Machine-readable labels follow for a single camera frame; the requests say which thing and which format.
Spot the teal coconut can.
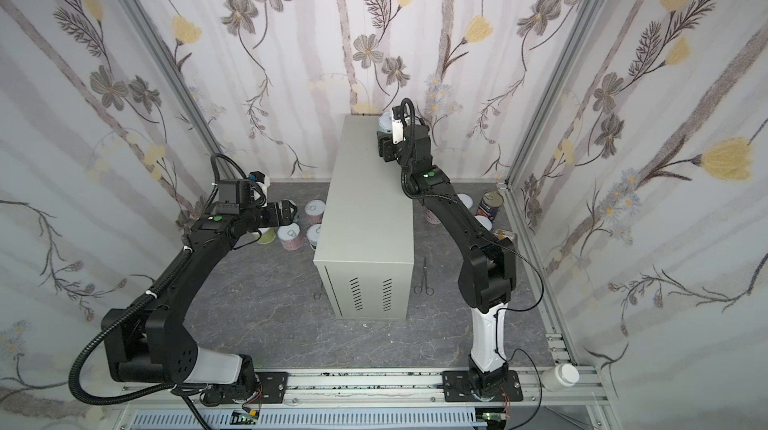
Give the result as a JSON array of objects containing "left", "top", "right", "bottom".
[
  {"left": 378, "top": 111, "right": 393, "bottom": 134},
  {"left": 306, "top": 224, "right": 322, "bottom": 249}
]

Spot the yellow label can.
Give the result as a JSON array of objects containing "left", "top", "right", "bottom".
[{"left": 475, "top": 215, "right": 493, "bottom": 231}]

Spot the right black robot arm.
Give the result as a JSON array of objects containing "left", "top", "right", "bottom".
[{"left": 377, "top": 98, "right": 517, "bottom": 400}]

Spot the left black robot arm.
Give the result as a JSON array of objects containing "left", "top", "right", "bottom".
[{"left": 67, "top": 153, "right": 298, "bottom": 406}]

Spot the green label can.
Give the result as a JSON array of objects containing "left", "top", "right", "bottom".
[{"left": 256, "top": 227, "right": 277, "bottom": 245}]

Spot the pink can front left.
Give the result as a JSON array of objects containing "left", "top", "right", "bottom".
[{"left": 276, "top": 223, "right": 304, "bottom": 251}]

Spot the pink can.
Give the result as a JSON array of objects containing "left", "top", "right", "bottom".
[
  {"left": 276, "top": 223, "right": 304, "bottom": 251},
  {"left": 304, "top": 199, "right": 326, "bottom": 225},
  {"left": 425, "top": 209, "right": 440, "bottom": 225}
]

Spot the pink can rear left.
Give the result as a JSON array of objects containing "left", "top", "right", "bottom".
[{"left": 304, "top": 199, "right": 326, "bottom": 225}]

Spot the pink can right side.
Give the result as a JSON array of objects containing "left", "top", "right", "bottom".
[{"left": 425, "top": 209, "right": 440, "bottom": 225}]

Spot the teal can right side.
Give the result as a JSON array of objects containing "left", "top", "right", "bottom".
[{"left": 458, "top": 193, "right": 474, "bottom": 210}]

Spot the dark open tin can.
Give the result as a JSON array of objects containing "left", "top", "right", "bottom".
[{"left": 476, "top": 190, "right": 504, "bottom": 222}]

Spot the grey metal cabinet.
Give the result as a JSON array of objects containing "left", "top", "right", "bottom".
[{"left": 313, "top": 115, "right": 415, "bottom": 321}]

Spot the metal scissors right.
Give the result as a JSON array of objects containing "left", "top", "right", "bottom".
[{"left": 413, "top": 258, "right": 435, "bottom": 296}]

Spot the white plastic bottle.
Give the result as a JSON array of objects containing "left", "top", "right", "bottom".
[{"left": 541, "top": 363, "right": 580, "bottom": 392}]

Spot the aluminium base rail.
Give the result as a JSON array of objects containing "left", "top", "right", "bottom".
[{"left": 110, "top": 189, "right": 619, "bottom": 430}]

